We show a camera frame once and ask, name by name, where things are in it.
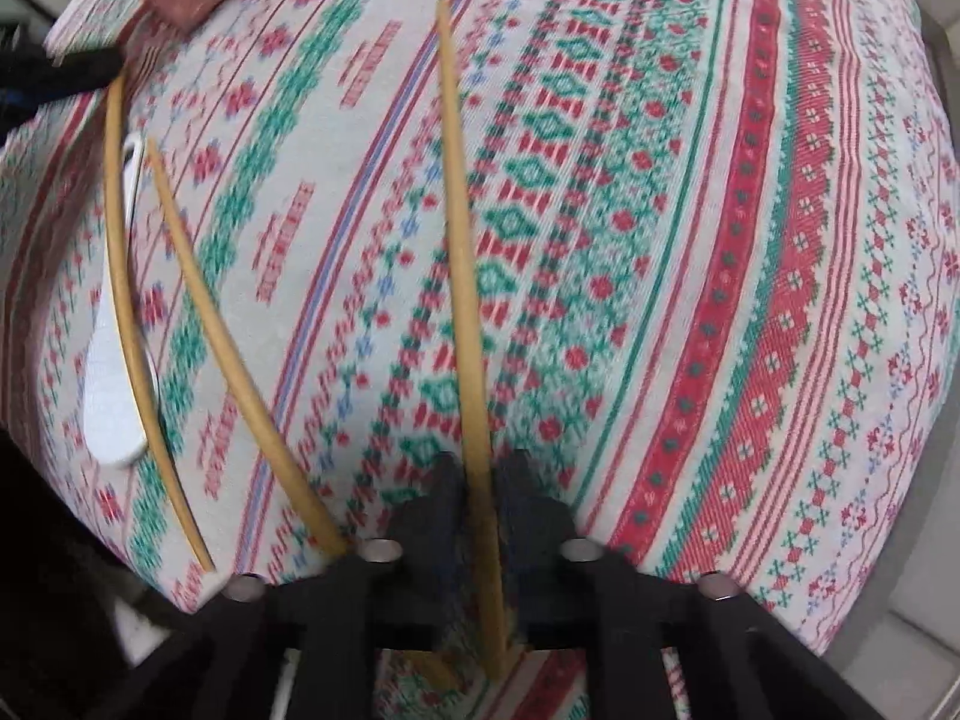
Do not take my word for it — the wooden chopstick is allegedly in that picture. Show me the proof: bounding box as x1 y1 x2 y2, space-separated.
146 138 348 557
436 0 509 681
103 73 215 572

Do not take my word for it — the patterned red green tablecloth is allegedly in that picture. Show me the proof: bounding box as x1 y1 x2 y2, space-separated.
0 0 960 720

